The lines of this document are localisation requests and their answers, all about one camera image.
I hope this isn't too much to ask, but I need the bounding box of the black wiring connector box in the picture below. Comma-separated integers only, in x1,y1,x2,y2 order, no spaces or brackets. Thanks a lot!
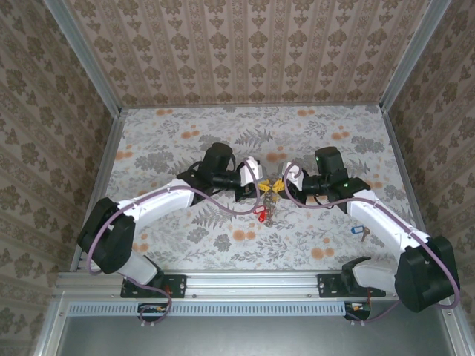
343,300,372,322
137,302,172,323

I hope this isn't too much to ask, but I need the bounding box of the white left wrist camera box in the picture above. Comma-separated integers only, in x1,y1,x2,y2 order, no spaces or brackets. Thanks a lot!
238,156,263,187

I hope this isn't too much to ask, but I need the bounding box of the grey slotted cable duct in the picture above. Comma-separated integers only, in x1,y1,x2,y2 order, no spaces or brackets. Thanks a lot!
68,300,372,317

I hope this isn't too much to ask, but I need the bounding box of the grey steel panel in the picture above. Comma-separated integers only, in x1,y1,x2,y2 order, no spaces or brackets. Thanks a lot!
55,300,459,356

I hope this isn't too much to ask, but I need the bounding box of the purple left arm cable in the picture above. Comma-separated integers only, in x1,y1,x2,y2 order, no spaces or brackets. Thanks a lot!
85,159,261,328

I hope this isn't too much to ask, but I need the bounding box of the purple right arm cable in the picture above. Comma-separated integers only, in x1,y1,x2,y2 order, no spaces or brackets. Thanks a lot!
282,159,461,328

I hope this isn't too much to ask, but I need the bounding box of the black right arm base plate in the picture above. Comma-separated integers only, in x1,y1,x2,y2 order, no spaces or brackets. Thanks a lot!
317,273,387,299

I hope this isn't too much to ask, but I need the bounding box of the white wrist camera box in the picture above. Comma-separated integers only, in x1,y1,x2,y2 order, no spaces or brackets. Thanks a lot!
281,160,309,187
238,156,263,187

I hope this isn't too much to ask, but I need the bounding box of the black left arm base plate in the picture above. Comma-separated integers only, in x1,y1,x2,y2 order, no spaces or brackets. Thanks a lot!
120,273,187,299

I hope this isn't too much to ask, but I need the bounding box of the aluminium table side rail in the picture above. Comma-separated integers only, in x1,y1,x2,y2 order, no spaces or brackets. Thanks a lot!
380,105,439,270
70,109,127,274

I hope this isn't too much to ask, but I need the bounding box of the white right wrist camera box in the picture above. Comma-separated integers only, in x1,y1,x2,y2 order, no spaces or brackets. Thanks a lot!
281,160,309,187

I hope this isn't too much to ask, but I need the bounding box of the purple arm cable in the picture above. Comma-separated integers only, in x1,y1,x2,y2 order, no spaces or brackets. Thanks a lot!
282,159,461,328
85,159,261,328

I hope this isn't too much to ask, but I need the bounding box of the brass key with blue tag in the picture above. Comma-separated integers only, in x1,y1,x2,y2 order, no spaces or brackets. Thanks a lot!
350,225,371,243

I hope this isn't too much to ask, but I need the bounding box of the aluminium frame post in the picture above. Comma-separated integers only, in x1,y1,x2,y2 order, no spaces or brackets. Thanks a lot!
379,0,452,112
43,0,123,116

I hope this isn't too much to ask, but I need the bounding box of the long aluminium mounting rail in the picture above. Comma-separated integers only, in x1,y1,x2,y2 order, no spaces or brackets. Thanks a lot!
55,269,452,297

